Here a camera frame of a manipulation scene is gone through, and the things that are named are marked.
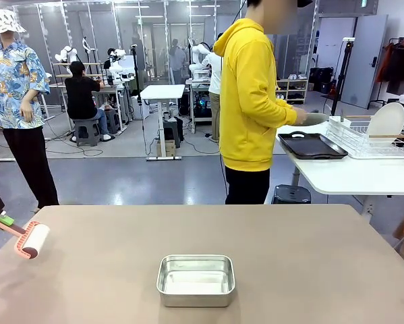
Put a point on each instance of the figure in floral blue shirt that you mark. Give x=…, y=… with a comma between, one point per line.
x=13, y=84

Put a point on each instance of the white standing desk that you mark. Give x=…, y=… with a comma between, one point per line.
x=163, y=91

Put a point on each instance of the person in yellow hoodie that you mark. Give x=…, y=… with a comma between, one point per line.
x=245, y=101

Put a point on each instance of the equipment cart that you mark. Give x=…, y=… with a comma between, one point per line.
x=201, y=101

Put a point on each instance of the cardboard box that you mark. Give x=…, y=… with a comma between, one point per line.
x=166, y=148

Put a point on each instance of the black metal stool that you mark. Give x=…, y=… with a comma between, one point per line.
x=291, y=194

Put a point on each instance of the grey door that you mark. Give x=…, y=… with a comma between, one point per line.
x=367, y=67

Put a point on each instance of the person's right forearm yellow sleeve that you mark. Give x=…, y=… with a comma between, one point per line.
x=284, y=113

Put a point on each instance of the rectangular steel container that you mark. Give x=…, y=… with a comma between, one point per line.
x=195, y=298

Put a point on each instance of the black bag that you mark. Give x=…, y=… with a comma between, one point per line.
x=323, y=81

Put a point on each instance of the white side table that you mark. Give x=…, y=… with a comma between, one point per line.
x=356, y=175

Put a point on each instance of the person's right hand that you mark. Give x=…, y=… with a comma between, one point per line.
x=301, y=116

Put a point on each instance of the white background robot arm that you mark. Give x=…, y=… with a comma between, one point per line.
x=66, y=54
x=119, y=67
x=200, y=54

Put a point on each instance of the person in white shirt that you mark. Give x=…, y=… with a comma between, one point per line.
x=215, y=81

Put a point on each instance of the black hanging garment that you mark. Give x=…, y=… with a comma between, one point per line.
x=400, y=71

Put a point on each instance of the person in grey clothes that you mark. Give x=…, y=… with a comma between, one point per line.
x=177, y=60

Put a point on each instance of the green exit sign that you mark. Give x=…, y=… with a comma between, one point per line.
x=362, y=3

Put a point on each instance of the black stand with white box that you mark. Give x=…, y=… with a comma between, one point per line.
x=348, y=39

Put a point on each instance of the wooden shelf workbench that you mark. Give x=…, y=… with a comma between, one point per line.
x=60, y=75

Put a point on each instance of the orange hanging garment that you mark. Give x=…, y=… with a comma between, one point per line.
x=385, y=64

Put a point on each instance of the black tripod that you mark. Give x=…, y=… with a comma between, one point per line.
x=136, y=67

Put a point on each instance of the dark brown serving tray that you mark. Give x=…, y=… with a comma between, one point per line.
x=313, y=146

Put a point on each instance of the low shoe shelf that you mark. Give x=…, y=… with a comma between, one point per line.
x=291, y=89

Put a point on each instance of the white patterned bucket hat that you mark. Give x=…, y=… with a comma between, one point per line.
x=6, y=22

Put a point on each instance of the seated person in black shirt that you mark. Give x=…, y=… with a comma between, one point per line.
x=80, y=98

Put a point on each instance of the grey plastic stool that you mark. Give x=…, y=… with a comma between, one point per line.
x=87, y=131
x=111, y=121

